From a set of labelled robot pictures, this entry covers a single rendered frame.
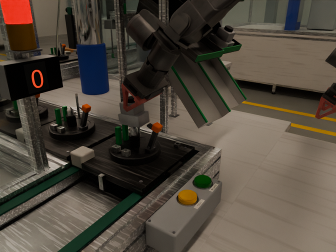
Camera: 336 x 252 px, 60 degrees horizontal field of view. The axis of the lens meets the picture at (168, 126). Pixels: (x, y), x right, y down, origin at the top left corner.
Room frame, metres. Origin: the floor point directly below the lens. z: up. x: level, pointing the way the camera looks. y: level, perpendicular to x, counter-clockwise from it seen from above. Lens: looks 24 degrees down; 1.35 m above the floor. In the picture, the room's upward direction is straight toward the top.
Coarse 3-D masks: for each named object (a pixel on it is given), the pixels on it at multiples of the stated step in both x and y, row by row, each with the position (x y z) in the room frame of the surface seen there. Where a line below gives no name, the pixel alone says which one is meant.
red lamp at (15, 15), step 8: (0, 0) 0.59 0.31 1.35; (8, 0) 0.58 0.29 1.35; (16, 0) 0.59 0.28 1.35; (24, 0) 0.60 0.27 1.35; (8, 8) 0.58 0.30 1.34; (16, 8) 0.58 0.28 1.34; (24, 8) 0.59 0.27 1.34; (8, 16) 0.58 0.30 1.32; (16, 16) 0.58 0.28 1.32; (24, 16) 0.59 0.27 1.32
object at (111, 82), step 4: (224, 64) 2.39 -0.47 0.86; (228, 64) 2.45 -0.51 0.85; (228, 68) 2.48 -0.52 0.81; (108, 80) 1.88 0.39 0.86; (112, 80) 1.88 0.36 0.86; (116, 80) 1.88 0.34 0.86; (112, 84) 1.78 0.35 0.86; (116, 84) 1.78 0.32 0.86; (168, 88) 1.69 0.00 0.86; (168, 92) 1.69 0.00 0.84; (168, 96) 1.71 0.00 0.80
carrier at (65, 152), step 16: (64, 112) 0.87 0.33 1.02; (48, 128) 0.82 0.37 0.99; (64, 128) 0.79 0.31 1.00; (80, 128) 0.80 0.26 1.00; (96, 128) 0.86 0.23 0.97; (112, 128) 0.86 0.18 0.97; (48, 144) 0.75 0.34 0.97; (64, 144) 0.75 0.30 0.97; (80, 144) 0.75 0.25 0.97; (96, 144) 0.76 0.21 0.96
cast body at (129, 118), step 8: (128, 96) 0.71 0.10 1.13; (120, 104) 0.69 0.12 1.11; (128, 104) 0.68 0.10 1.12; (120, 112) 0.69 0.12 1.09; (128, 112) 0.68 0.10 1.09; (136, 112) 0.68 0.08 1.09; (144, 112) 0.69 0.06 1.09; (120, 120) 0.70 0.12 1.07; (128, 120) 0.68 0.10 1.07; (136, 120) 0.67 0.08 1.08; (144, 120) 0.68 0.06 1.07
